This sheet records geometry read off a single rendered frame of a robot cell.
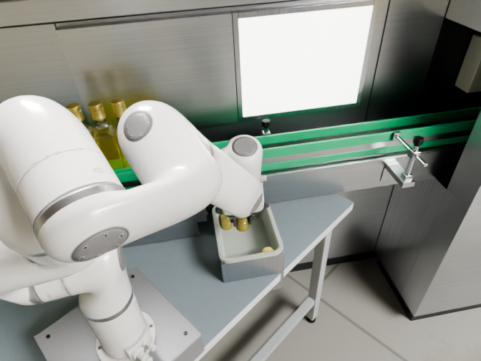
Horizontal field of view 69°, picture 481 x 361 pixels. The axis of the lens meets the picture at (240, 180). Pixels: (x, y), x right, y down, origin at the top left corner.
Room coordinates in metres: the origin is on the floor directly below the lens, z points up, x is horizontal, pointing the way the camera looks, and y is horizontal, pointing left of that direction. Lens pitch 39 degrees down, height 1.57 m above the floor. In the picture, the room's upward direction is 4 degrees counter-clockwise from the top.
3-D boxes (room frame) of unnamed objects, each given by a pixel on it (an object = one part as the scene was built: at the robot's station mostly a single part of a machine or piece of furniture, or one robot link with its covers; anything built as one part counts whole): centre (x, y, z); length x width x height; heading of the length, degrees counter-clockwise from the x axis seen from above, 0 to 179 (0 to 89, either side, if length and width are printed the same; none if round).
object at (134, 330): (0.37, 0.25, 0.91); 0.16 x 0.13 x 0.15; 53
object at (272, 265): (0.71, 0.00, 0.79); 0.27 x 0.17 x 0.08; 8
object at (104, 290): (0.38, 0.27, 1.07); 0.13 x 0.10 x 0.16; 105
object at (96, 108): (0.86, 0.37, 1.14); 0.04 x 0.04 x 0.04
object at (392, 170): (0.85, -0.51, 0.90); 0.17 x 0.05 x 0.23; 8
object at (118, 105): (0.87, 0.32, 1.14); 0.04 x 0.04 x 0.04
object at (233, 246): (0.68, -0.01, 0.80); 0.22 x 0.17 x 0.09; 8
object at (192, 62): (1.04, 0.02, 1.15); 0.90 x 0.03 x 0.34; 98
